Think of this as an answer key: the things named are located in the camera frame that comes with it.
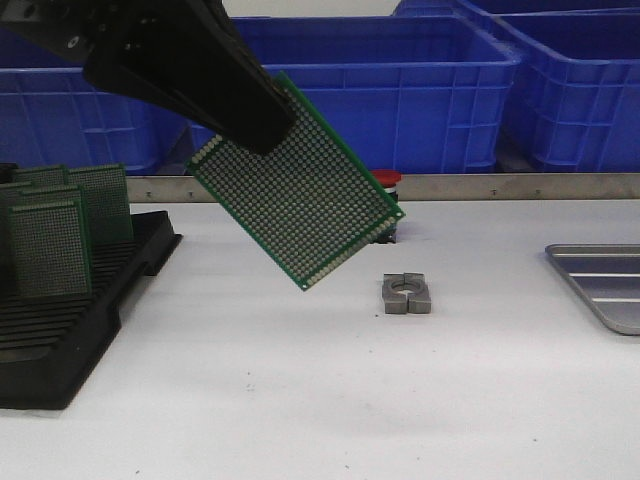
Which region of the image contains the blue crate far right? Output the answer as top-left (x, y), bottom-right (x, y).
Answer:
top-left (392, 0), bottom-right (639, 17)

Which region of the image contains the grey metal clamp block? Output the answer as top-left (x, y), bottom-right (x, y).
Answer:
top-left (381, 272), bottom-right (432, 315)

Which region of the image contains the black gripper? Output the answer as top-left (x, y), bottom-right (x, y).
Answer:
top-left (1, 1), bottom-right (295, 154)

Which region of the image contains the blue plastic crate left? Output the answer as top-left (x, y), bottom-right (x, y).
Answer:
top-left (0, 24), bottom-right (194, 175)

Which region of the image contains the metal table edge rail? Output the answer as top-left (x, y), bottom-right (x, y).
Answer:
top-left (127, 173), bottom-right (639, 203)

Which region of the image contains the green perforated circuit board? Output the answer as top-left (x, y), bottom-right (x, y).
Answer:
top-left (12, 165), bottom-right (68, 187)
top-left (8, 200), bottom-right (92, 299)
top-left (0, 182), bottom-right (32, 239)
top-left (186, 73), bottom-right (405, 290)
top-left (18, 185), bottom-right (84, 206)
top-left (68, 163), bottom-right (134, 246)

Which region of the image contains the black slotted board rack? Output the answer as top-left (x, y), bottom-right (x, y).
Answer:
top-left (1, 211), bottom-right (182, 410)

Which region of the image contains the silver metal tray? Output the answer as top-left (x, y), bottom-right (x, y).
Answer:
top-left (545, 244), bottom-right (639, 336)

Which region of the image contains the blue plastic crate right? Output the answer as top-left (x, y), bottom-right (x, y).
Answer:
top-left (494, 13), bottom-right (639, 173)

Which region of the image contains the blue plastic crate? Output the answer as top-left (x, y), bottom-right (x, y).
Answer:
top-left (189, 14), bottom-right (521, 176)
top-left (0, 24), bottom-right (194, 175)
top-left (494, 13), bottom-right (639, 173)

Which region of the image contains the blue plastic crate centre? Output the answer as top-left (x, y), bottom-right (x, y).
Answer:
top-left (189, 14), bottom-right (521, 176)

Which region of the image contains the red emergency stop button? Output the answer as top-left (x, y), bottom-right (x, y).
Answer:
top-left (371, 169), bottom-right (402, 244)

